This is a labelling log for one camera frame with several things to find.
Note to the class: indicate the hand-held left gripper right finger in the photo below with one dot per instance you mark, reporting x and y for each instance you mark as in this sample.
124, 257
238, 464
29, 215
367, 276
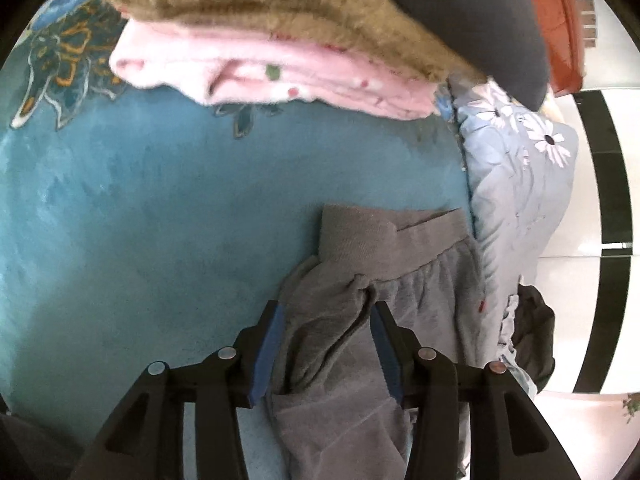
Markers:
387, 355

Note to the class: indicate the folded dark grey garment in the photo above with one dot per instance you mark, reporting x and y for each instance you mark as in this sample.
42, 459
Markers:
475, 20

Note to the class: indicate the black garment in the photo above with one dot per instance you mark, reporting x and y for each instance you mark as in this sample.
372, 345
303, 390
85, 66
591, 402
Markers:
535, 330

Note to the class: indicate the teal floral bed sheet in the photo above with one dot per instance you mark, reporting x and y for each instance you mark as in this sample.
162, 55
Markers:
150, 210

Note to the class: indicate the folded olive fuzzy garment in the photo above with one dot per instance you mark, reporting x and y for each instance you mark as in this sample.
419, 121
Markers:
250, 5

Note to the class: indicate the folded pink garment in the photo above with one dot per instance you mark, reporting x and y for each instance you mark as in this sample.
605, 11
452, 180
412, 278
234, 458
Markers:
300, 75

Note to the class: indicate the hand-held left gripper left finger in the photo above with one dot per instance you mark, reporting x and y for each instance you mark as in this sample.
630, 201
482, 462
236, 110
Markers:
267, 350

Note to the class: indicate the brown cardboard pieces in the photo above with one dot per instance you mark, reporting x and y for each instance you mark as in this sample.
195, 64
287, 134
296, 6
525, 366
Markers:
589, 22

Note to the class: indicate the light blue floral quilt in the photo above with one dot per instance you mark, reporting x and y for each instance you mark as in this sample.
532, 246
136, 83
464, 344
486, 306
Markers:
510, 195

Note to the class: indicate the white wardrobe with black stripe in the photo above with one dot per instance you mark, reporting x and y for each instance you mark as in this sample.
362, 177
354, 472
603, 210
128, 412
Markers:
565, 310

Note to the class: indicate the grey pants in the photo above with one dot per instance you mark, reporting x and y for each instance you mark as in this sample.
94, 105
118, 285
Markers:
430, 285

